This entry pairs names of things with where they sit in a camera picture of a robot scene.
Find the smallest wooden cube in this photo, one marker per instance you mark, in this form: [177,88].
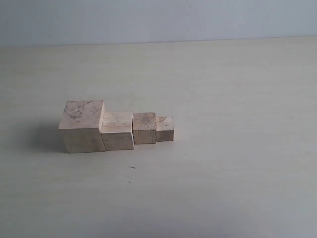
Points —
[165,129]

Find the third largest wooden cube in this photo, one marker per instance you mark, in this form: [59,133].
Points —
[144,128]

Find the second largest wooden cube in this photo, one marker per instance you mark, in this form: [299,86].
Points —
[117,131]

